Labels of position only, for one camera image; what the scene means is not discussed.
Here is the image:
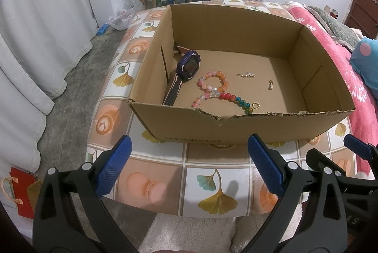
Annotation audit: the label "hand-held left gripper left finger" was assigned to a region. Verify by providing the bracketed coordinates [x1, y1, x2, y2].
[32, 135, 139, 253]

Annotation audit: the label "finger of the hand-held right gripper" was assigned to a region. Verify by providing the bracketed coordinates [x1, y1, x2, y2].
[343, 134, 378, 160]
[305, 149, 349, 183]

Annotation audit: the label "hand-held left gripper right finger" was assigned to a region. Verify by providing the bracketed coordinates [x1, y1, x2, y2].
[245, 133, 349, 253]

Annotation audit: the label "colourful bead bracelet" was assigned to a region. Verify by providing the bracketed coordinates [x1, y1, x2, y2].
[191, 70, 254, 114]

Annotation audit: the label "brown cardboard box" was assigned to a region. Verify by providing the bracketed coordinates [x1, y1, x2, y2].
[127, 3, 356, 145]

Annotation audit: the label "pink strap smart watch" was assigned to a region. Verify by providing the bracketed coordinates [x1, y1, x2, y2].
[162, 46, 202, 106]

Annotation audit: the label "pink floral blanket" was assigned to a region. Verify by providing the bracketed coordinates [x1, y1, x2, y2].
[283, 0, 378, 180]

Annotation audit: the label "brown paper gift bag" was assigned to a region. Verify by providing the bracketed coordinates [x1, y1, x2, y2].
[26, 179, 43, 209]

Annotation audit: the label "white fluffy rug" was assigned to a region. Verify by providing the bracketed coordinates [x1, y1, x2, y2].
[137, 209, 302, 253]

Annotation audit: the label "blue pillow with pink dot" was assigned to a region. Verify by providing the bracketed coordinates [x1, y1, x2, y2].
[350, 37, 378, 76]

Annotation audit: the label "red paper gift bag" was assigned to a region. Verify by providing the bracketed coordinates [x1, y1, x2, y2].
[1, 167, 37, 219]

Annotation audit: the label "grey fuzzy blanket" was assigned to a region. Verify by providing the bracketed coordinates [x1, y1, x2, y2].
[307, 6, 365, 53]

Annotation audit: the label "white plastic bags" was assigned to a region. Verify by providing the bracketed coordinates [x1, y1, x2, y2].
[108, 0, 145, 31]

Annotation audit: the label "white curtain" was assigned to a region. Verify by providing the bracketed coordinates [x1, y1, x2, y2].
[0, 0, 99, 174]

